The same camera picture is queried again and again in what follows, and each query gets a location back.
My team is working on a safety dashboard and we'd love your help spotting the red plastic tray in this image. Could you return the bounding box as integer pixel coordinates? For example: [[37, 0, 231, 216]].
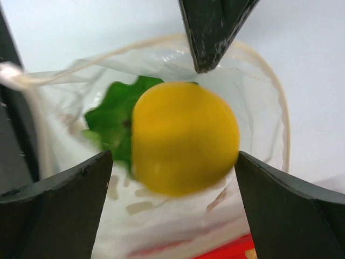
[[126, 233, 257, 259]]

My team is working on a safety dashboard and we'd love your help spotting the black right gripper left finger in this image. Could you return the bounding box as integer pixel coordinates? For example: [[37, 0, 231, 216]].
[[1, 151, 113, 258]]

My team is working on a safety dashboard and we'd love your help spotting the yellow toy bell pepper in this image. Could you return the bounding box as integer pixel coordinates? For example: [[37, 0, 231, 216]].
[[132, 82, 240, 197]]

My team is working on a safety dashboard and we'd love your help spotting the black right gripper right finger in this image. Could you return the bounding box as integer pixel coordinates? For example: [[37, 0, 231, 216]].
[[235, 152, 344, 259]]

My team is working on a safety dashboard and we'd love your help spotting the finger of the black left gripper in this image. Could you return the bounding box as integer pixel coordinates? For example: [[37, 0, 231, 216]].
[[0, 5, 41, 195], [179, 0, 259, 73]]

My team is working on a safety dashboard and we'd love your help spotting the clear polka-dot zip bag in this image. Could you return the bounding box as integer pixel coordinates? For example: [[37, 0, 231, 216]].
[[1, 35, 290, 258]]

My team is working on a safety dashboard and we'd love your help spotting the green toy leafy vegetable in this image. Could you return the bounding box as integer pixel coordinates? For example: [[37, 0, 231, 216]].
[[83, 76, 164, 179]]

